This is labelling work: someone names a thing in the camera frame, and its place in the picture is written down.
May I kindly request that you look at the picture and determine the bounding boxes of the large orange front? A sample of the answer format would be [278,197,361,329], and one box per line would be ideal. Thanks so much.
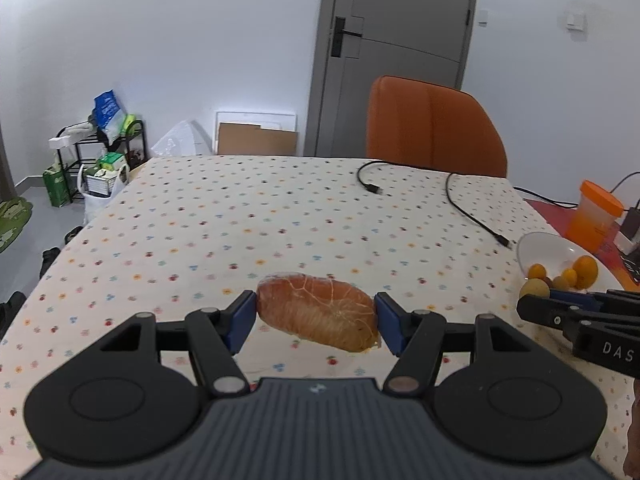
[572,256,599,289]

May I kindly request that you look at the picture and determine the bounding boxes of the green-brown round fruit front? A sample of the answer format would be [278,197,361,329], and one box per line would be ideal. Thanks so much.
[518,278,550,298]

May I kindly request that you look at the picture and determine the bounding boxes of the green-brown round fruit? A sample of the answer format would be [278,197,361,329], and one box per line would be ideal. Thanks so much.
[518,278,550,298]
[550,275,570,292]

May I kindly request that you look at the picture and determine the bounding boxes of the small orange kumquat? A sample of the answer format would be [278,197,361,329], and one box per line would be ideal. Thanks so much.
[527,263,548,280]

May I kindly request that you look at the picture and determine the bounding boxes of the green-brown round fruit back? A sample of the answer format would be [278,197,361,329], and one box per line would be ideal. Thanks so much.
[550,275,570,292]

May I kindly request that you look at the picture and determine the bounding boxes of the person's right hand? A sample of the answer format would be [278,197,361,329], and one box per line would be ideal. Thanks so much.
[623,379,640,479]

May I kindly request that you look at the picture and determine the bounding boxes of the tiny orange in plate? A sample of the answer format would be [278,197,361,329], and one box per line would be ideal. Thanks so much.
[561,268,577,287]

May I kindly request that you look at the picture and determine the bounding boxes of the white power strip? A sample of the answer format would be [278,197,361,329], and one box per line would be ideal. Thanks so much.
[614,230,639,256]

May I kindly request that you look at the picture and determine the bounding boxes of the white plate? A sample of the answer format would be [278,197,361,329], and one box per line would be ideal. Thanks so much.
[515,232,623,292]

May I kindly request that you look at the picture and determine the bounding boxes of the black charger adapter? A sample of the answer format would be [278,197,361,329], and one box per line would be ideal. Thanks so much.
[620,207,640,242]

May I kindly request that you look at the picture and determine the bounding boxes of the orange lidded jar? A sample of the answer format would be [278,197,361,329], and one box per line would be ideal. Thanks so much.
[564,180,625,254]

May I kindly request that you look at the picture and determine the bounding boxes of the orange red table mat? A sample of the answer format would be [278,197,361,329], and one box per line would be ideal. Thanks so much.
[527,200,639,292]

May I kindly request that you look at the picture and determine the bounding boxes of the black shoe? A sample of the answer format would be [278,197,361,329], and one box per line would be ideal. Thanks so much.
[39,247,61,278]

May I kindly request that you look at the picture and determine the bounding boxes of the white shopping bag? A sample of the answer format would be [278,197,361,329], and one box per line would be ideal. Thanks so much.
[77,164,129,224]

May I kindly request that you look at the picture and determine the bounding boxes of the black metal shelf rack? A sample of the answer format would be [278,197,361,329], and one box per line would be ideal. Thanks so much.
[49,116,149,204]

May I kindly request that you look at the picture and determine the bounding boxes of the clear plastic bag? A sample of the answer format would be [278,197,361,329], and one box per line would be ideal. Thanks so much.
[151,120,213,157]

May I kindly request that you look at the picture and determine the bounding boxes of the orange chair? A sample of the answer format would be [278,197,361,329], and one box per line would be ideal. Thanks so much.
[367,76,508,178]

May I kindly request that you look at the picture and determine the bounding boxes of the cardboard sheet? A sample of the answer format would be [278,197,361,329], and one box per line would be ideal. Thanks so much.
[216,122,297,156]

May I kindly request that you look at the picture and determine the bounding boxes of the blue plastic bag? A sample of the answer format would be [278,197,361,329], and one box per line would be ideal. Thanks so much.
[93,90,126,136]

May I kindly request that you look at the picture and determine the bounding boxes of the grey door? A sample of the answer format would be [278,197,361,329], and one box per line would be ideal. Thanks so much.
[303,0,476,157]

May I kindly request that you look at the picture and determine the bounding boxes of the black usb cable right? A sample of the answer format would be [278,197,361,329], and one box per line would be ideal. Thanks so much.
[444,171,514,250]

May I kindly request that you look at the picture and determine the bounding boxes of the black usb cable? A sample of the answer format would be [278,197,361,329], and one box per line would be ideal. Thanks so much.
[444,171,514,250]
[356,159,396,198]

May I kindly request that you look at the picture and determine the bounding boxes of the black usb cable left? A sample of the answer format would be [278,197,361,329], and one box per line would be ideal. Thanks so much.
[356,159,396,198]

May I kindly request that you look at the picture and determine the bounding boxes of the wall light switch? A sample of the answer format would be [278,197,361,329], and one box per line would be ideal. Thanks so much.
[565,11,586,32]

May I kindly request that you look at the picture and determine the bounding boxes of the black door handle lock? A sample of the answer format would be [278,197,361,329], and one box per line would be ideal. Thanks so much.
[330,16,362,58]

